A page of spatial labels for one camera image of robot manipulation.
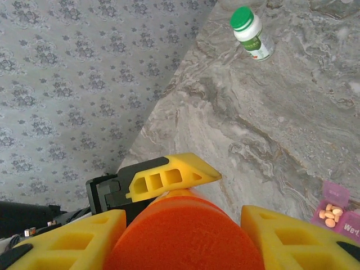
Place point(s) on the white pill bottle green cap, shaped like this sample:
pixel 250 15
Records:
pixel 253 36

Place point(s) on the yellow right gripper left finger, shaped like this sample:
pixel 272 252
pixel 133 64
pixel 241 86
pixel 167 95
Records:
pixel 92 253

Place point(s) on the orange pill bottle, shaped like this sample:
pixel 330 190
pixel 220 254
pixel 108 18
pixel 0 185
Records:
pixel 182 239

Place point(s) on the orange oval pill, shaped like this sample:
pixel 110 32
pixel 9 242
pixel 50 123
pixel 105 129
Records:
pixel 322 214
pixel 330 223
pixel 330 216
pixel 329 207
pixel 337 211

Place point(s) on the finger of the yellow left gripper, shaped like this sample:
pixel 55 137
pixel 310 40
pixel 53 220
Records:
pixel 185 166

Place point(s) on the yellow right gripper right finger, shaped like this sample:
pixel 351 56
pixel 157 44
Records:
pixel 270 242

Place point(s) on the pink pill organizer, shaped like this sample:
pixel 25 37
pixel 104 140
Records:
pixel 334 194

